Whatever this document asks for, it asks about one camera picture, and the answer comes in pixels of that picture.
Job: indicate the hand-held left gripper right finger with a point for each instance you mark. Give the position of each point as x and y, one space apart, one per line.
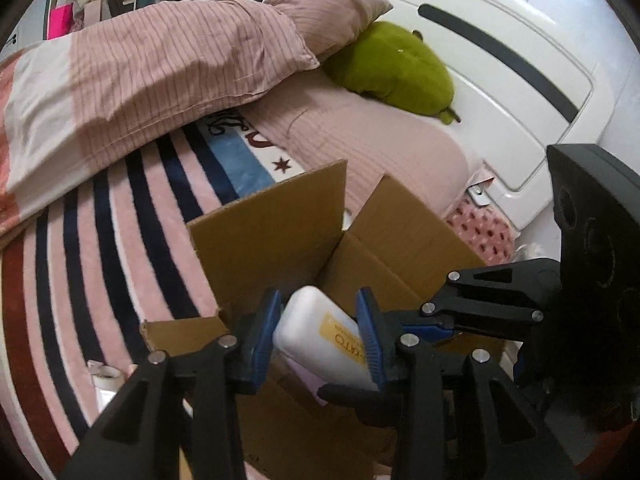
371 347

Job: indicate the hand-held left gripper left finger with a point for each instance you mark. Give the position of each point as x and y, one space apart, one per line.
261 342

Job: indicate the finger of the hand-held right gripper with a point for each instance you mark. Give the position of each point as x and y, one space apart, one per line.
492 295
360 402

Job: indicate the white bottle with yellow label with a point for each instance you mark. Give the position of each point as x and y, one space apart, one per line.
320 337

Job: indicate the brown cardboard box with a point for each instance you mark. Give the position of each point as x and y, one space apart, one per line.
280 245

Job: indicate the pink dotted cloth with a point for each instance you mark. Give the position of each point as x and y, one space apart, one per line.
482 232

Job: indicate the white tape roll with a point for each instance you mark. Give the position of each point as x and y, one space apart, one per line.
107 376

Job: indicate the striped pink navy blanket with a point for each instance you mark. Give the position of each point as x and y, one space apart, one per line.
100 270

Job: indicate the pink bed sheet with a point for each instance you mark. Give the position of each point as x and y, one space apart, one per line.
380 145

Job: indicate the white headboard with black stripe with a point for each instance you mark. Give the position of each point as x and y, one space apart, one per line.
505 75

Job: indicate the green plush toy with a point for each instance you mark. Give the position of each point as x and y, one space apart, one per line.
395 67

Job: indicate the pink striped duvet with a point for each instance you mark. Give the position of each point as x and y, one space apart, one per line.
150 80

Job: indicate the pink striped pillow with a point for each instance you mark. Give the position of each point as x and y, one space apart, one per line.
330 15

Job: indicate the bright pink bag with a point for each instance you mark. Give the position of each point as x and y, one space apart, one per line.
61 19

